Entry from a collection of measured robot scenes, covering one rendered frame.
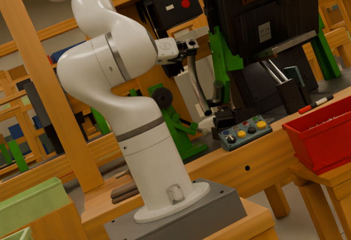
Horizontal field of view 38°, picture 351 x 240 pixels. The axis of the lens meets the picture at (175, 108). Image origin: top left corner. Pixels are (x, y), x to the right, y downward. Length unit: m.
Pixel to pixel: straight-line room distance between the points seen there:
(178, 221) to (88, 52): 0.41
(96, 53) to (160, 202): 0.36
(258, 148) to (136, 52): 0.60
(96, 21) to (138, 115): 0.27
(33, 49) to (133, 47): 1.02
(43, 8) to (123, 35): 10.86
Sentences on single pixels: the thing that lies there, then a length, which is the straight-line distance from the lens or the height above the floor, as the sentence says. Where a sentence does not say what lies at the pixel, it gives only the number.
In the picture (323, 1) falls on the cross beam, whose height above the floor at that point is 1.20.
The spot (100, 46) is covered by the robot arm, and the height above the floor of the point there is 1.31.
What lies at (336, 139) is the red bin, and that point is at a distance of 1.38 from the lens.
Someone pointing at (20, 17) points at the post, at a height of 1.62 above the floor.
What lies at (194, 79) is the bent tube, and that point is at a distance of 1.93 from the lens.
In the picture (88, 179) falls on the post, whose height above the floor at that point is 0.92.
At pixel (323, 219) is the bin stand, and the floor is 0.63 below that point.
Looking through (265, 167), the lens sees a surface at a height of 0.81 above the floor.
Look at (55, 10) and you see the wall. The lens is 11.99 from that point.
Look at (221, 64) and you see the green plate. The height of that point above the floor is 1.14.
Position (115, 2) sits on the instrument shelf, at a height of 1.52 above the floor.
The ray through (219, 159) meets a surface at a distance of 1.55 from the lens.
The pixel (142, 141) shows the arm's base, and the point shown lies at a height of 1.08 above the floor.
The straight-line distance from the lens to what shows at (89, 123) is 11.13.
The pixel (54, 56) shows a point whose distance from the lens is 8.69.
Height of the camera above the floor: 1.20
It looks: 4 degrees down
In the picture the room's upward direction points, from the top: 24 degrees counter-clockwise
